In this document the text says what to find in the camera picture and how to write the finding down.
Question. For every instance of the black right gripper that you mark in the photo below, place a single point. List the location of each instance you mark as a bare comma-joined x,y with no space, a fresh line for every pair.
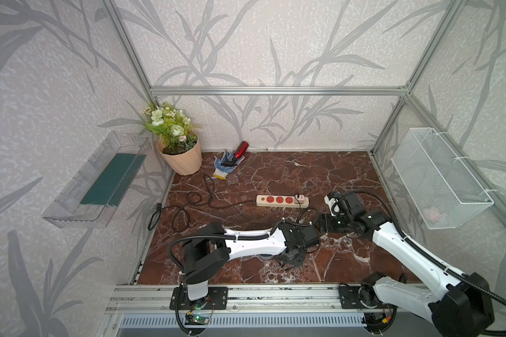
328,223

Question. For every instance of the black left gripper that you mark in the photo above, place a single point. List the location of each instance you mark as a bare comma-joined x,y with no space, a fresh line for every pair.
303,254

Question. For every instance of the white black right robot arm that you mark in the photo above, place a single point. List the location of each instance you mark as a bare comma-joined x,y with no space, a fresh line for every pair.
456,304

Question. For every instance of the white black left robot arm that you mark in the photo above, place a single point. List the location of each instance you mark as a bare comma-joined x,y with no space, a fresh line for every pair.
200,256

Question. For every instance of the beige red power strip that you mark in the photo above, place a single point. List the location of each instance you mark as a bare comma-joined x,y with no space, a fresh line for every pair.
281,201

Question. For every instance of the pink item in basket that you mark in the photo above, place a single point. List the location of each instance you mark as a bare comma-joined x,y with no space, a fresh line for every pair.
433,215

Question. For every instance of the white blue dotted glove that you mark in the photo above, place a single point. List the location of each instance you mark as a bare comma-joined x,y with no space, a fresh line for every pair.
221,172

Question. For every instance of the beige ribbed flower pot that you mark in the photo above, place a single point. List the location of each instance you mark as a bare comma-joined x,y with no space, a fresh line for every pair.
184,164

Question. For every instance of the green white artificial flowers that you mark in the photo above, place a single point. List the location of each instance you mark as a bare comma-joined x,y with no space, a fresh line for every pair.
172,127

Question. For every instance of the green mat in shelf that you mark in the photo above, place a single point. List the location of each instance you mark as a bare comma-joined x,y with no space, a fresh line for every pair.
113,183

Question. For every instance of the white wire mesh basket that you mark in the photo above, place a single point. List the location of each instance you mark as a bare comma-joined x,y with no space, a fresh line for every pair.
435,176

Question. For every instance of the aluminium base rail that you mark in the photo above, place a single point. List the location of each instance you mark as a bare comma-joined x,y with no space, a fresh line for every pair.
235,306

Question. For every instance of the clear plastic wall shelf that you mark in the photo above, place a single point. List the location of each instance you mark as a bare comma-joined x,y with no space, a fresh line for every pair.
66,210

